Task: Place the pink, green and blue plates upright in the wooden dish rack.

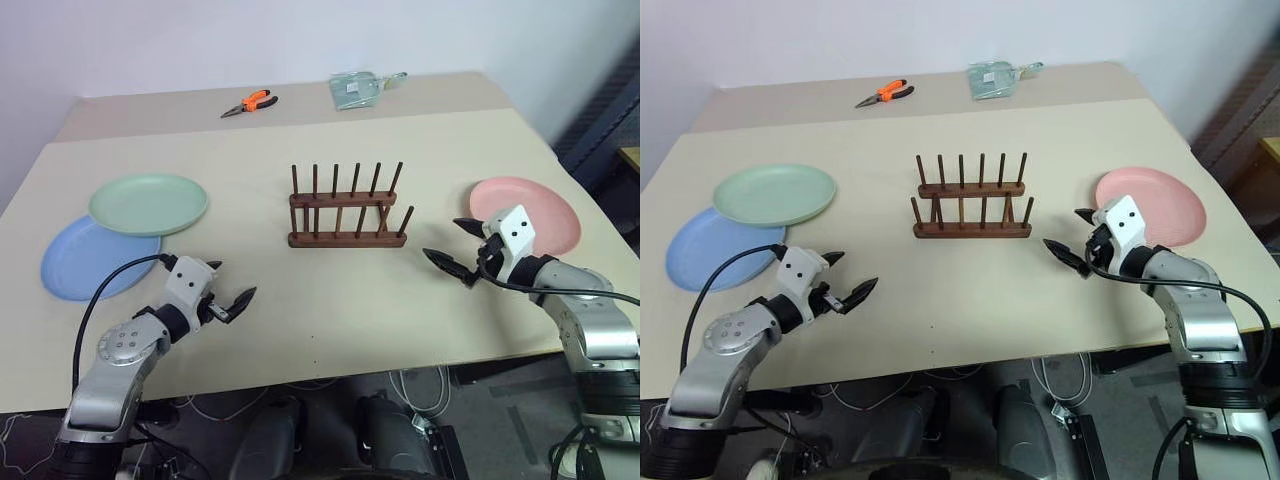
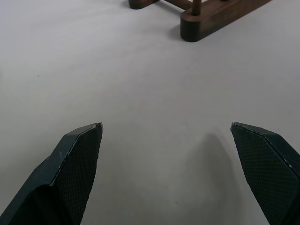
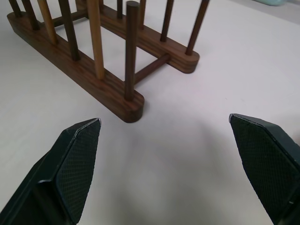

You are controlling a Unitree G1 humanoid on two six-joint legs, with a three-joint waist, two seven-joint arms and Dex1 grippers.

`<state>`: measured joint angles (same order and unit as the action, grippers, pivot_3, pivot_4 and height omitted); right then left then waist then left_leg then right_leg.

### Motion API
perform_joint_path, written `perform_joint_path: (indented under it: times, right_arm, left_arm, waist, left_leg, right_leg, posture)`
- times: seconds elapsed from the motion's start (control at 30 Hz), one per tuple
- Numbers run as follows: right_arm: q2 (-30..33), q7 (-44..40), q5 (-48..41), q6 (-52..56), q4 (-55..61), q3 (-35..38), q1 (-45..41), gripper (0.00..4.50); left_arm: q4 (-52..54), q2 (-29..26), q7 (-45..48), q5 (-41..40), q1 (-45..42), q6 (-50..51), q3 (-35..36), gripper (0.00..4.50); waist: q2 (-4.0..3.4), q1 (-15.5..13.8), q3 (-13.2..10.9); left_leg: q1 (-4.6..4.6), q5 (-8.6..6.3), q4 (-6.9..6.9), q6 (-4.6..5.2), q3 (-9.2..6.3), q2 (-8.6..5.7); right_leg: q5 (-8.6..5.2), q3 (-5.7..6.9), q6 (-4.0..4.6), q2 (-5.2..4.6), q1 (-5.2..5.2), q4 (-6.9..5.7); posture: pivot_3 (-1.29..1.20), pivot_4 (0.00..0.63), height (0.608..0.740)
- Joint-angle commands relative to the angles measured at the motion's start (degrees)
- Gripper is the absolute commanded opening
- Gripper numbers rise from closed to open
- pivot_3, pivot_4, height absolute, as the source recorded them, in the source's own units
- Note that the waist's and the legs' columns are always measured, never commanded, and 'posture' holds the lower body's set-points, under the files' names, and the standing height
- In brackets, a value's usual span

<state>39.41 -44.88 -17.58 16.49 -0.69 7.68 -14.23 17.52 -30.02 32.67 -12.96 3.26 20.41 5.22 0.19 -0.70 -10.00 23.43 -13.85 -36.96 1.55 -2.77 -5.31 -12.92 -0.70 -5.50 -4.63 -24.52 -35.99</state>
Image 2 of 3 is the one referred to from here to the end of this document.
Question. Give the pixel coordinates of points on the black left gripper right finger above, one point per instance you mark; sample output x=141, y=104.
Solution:
x=269, y=168

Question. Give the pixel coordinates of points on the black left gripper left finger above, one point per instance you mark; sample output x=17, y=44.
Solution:
x=58, y=178

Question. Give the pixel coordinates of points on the dark wooden rack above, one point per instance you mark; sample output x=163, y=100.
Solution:
x=206, y=21

